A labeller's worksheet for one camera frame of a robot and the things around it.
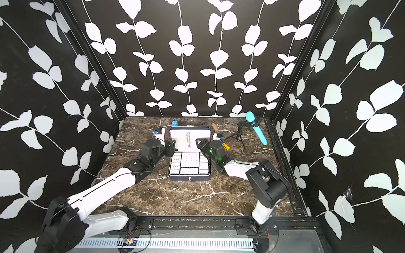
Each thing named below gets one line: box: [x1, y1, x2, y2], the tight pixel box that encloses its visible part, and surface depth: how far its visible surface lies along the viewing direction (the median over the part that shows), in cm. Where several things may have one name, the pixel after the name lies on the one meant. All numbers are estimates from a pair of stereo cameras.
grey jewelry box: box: [168, 125, 212, 181], surface depth 90 cm
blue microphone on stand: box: [245, 111, 268, 147], surface depth 88 cm
